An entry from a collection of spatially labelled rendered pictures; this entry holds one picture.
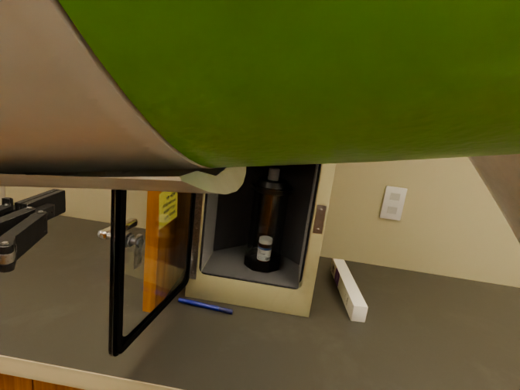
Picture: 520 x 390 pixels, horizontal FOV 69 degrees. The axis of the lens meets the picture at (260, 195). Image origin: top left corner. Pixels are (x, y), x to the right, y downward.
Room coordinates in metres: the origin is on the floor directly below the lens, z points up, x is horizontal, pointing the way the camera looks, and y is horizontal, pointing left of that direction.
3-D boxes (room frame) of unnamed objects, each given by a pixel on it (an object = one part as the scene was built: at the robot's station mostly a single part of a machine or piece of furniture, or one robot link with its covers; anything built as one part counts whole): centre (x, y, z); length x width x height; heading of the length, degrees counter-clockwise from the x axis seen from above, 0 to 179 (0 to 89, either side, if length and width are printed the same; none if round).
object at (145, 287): (0.69, 0.19, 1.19); 0.30 x 0.01 x 0.40; 167
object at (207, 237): (0.97, -0.01, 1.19); 0.26 x 0.24 x 0.35; 86
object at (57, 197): (0.43, 0.26, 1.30); 0.07 x 0.01 x 0.03; 176
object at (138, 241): (0.59, 0.20, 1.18); 0.02 x 0.02 x 0.06; 77
